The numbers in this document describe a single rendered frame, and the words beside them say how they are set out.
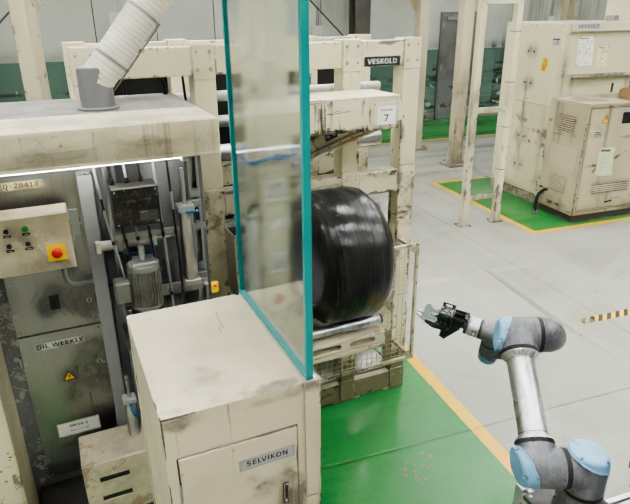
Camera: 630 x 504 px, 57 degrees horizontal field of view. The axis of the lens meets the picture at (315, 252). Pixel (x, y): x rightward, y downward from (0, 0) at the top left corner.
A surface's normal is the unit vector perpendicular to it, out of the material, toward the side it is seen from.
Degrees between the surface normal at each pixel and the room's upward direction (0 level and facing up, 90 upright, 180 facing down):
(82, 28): 90
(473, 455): 0
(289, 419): 90
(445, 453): 0
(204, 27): 90
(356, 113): 90
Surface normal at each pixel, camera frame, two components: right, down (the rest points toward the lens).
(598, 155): 0.33, 0.36
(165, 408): -0.01, -0.92
